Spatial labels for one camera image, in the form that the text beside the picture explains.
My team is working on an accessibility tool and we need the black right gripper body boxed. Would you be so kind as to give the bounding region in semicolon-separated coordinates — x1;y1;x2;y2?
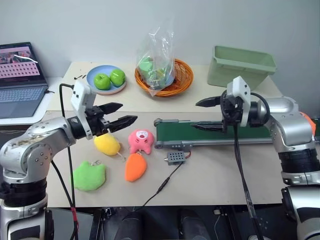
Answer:
219;90;245;134

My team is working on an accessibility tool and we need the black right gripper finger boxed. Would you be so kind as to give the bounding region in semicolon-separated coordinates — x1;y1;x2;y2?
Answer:
195;95;223;109
190;120;226;133

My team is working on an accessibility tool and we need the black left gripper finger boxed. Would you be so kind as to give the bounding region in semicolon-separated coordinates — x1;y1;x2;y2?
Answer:
96;102;124;117
107;115;139;134

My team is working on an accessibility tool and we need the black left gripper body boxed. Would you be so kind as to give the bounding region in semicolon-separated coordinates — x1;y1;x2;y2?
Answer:
85;105;111;137

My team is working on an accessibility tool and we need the yellow plush toy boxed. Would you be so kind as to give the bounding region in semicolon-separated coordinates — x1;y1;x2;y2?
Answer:
93;132;123;157

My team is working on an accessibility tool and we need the pink plush toy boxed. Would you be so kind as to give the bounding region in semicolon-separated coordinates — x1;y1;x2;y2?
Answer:
127;128;155;155

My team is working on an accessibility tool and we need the green conveyor belt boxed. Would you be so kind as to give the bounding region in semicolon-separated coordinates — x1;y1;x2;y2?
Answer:
153;118;276;151

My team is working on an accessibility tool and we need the grey conveyor controller box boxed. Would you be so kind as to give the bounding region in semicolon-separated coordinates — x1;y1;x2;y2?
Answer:
163;151;186;166

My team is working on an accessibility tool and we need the orange carrot plush toy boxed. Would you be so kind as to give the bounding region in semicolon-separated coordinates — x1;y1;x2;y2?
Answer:
124;152;148;183

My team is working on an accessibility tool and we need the green plush toy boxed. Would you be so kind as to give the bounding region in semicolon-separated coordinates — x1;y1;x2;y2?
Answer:
72;160;107;193

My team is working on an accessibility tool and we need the green apple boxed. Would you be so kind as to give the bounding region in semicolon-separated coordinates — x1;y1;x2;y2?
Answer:
93;72;111;91
109;68;126;87

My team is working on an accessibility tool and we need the orange woven basket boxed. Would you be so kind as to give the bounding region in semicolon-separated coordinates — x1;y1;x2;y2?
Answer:
134;58;195;98

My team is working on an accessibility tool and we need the blue plate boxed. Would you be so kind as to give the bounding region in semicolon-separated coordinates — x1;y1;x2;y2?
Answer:
86;65;128;96

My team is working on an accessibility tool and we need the green plastic bin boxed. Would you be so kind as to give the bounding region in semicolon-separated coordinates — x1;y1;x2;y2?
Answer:
206;45;279;91

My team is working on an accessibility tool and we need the white side table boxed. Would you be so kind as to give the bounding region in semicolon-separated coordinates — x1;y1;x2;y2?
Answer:
0;75;66;126

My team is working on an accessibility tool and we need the clear plastic bag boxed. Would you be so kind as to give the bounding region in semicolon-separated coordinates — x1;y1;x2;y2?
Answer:
135;18;177;98

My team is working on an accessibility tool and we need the orange object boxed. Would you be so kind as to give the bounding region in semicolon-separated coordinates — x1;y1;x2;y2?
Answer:
299;110;317;137

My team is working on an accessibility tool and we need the grey laptop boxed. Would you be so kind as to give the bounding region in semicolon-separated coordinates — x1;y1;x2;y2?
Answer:
0;41;50;120

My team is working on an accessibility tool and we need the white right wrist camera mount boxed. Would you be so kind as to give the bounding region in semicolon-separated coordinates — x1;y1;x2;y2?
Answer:
225;76;252;127

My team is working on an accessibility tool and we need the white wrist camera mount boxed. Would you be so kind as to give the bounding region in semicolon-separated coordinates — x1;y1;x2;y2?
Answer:
225;76;252;127
70;79;98;140

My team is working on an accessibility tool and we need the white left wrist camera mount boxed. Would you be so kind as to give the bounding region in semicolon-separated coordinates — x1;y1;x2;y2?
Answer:
70;79;98;140

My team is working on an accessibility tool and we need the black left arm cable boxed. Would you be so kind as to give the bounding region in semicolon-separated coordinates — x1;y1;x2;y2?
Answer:
51;83;80;240

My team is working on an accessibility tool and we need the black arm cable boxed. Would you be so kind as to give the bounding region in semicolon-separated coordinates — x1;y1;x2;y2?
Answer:
232;91;272;240
51;83;80;240

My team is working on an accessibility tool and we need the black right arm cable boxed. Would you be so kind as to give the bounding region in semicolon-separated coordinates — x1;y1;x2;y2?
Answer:
232;91;272;240

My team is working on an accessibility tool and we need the black controller power cable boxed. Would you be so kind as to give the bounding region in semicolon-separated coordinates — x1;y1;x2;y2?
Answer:
133;161;184;209

